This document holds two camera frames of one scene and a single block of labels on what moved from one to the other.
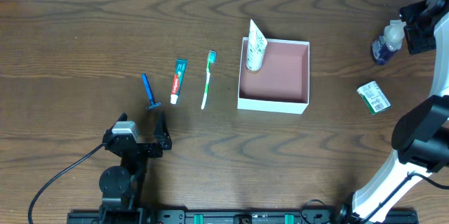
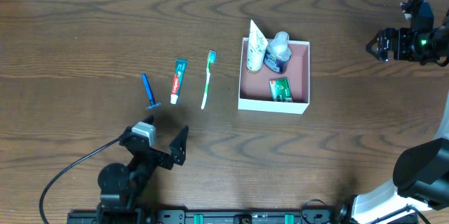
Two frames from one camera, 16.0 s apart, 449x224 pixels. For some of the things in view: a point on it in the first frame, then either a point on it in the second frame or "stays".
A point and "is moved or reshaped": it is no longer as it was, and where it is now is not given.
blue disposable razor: x=153 y=103 stays
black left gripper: x=144 y=148 -> x=161 y=159
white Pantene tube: x=257 y=44 stays
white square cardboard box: x=282 y=85 stays
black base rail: x=233 y=216 stays
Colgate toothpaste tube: x=179 y=70 stays
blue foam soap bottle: x=383 y=46 is moved or reshaped
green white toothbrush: x=211 y=59 stays
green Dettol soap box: x=374 y=97 -> x=280 y=90
